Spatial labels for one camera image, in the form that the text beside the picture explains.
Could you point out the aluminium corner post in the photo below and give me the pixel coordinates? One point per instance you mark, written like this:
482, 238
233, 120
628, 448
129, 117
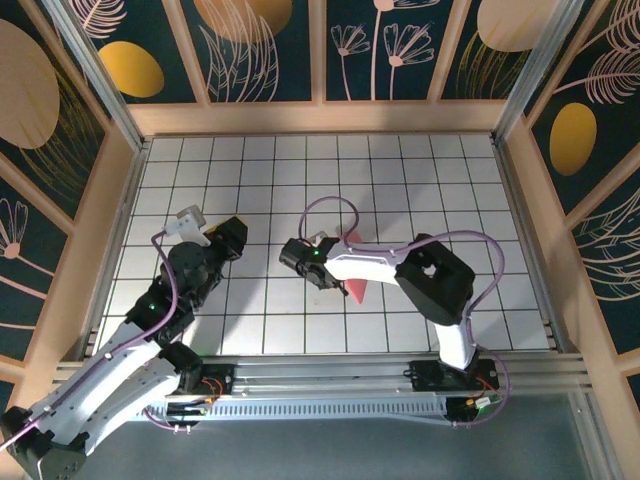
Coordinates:
534, 70
101, 80

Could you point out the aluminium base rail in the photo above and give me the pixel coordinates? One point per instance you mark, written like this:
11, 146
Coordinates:
325, 377

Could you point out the black electronics module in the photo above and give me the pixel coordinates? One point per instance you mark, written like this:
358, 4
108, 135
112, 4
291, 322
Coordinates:
462, 412
187, 409

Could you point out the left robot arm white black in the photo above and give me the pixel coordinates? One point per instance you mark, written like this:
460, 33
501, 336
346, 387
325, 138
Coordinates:
100, 385

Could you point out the aluminium side rail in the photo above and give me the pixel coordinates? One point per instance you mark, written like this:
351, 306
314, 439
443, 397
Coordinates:
116, 250
526, 235

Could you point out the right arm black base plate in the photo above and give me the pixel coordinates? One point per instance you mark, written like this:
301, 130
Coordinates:
425, 375

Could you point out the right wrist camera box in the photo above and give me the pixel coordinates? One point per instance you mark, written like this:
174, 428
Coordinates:
319, 236

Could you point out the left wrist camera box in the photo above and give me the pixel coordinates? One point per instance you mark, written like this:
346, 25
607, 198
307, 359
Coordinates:
187, 222

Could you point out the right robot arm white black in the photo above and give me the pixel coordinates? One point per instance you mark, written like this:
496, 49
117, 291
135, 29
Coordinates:
435, 280

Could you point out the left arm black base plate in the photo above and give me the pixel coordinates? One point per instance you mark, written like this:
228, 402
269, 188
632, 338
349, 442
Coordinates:
220, 375

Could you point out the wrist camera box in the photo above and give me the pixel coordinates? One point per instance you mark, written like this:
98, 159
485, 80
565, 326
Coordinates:
319, 236
187, 222

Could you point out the white grid mat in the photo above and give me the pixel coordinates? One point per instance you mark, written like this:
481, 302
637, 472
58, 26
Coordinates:
400, 175

